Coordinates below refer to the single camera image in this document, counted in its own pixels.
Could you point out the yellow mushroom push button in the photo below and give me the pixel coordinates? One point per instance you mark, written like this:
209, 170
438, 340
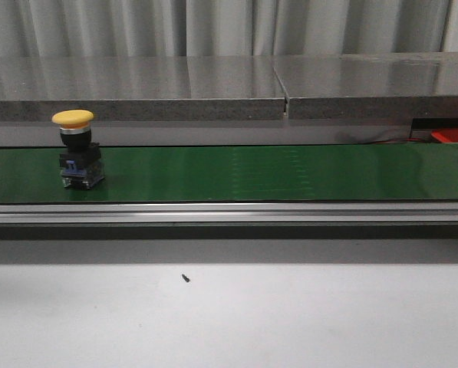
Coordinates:
81, 165

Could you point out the grey stone shelf slab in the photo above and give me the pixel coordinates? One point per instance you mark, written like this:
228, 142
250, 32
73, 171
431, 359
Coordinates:
357, 91

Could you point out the red plastic tray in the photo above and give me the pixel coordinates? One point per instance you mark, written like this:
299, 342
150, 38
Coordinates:
446, 135

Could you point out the white pleated curtain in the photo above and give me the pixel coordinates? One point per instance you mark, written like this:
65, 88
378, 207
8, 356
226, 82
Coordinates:
224, 28

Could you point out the aluminium conveyor frame rail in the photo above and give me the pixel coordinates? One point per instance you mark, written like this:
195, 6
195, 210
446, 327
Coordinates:
236, 213

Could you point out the green conveyor belt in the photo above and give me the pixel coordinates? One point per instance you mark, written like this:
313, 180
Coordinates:
377, 172

